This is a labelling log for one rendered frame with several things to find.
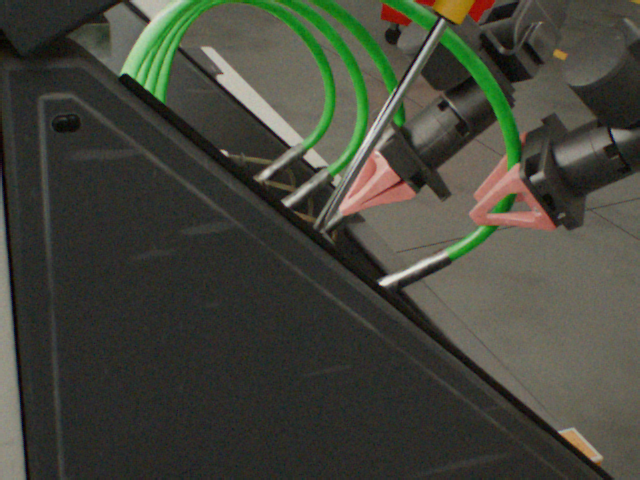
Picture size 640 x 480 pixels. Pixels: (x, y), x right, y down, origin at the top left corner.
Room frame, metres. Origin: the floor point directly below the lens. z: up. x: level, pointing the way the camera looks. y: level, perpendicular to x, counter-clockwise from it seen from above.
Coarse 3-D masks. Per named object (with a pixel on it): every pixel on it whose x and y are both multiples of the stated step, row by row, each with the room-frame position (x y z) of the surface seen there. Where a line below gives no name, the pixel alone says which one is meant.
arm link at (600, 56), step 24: (624, 24) 0.73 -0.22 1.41; (576, 48) 0.75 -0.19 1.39; (600, 48) 0.73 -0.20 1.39; (624, 48) 0.71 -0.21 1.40; (576, 72) 0.72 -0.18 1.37; (600, 72) 0.70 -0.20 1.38; (624, 72) 0.70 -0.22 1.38; (600, 96) 0.70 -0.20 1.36; (624, 96) 0.70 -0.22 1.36; (600, 120) 0.73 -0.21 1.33; (624, 120) 0.71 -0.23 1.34
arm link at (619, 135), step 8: (624, 128) 0.73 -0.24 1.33; (632, 128) 0.73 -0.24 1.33; (616, 136) 0.74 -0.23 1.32; (624, 136) 0.73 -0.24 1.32; (632, 136) 0.73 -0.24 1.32; (616, 144) 0.74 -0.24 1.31; (624, 144) 0.73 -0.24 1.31; (632, 144) 0.73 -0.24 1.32; (624, 152) 0.73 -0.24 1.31; (632, 152) 0.73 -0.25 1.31; (632, 160) 0.73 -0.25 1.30; (632, 168) 0.73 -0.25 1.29
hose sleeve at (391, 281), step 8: (432, 256) 0.78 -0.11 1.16; (440, 256) 0.78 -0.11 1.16; (448, 256) 0.78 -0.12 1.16; (416, 264) 0.78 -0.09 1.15; (424, 264) 0.78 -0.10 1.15; (432, 264) 0.78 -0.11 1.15; (440, 264) 0.78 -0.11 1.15; (448, 264) 0.78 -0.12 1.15; (392, 272) 0.79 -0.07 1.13; (400, 272) 0.78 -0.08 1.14; (408, 272) 0.78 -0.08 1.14; (416, 272) 0.78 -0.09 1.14; (424, 272) 0.78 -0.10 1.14; (432, 272) 0.78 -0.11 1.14; (384, 280) 0.78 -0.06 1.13; (392, 280) 0.78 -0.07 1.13; (400, 280) 0.78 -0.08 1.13; (408, 280) 0.78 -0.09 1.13; (416, 280) 0.78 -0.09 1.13; (392, 288) 0.78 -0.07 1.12; (400, 288) 0.78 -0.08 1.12
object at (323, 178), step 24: (288, 0) 1.01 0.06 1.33; (312, 24) 1.03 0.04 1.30; (168, 48) 0.95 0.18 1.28; (336, 48) 1.04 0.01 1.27; (360, 72) 1.05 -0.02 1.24; (360, 96) 1.06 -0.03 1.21; (360, 120) 1.06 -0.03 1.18; (360, 144) 1.06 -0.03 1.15; (336, 168) 1.05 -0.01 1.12; (312, 192) 1.03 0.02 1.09
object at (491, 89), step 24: (192, 0) 0.76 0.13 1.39; (384, 0) 0.78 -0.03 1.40; (408, 0) 0.78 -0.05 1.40; (168, 24) 0.76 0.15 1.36; (432, 24) 0.78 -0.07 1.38; (144, 48) 0.76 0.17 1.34; (456, 48) 0.78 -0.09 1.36; (120, 72) 0.76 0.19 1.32; (480, 72) 0.78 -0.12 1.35; (504, 96) 0.79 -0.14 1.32; (504, 120) 0.78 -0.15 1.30; (480, 240) 0.78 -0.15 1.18
